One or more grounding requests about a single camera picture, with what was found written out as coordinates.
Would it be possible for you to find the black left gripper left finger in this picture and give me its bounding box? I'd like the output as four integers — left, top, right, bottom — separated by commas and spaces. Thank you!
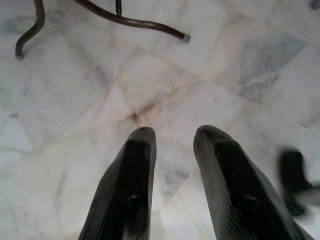
77, 126, 158, 240

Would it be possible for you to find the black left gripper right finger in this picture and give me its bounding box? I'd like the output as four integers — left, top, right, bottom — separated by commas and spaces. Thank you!
192, 124, 315, 240

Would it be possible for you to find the black robot foot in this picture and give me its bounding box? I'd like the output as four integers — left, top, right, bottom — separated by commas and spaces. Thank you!
279, 149, 320, 217

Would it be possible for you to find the curved brown metal furniture leg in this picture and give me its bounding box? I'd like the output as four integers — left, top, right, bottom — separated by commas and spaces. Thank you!
73, 0, 191, 42
15, 0, 46, 60

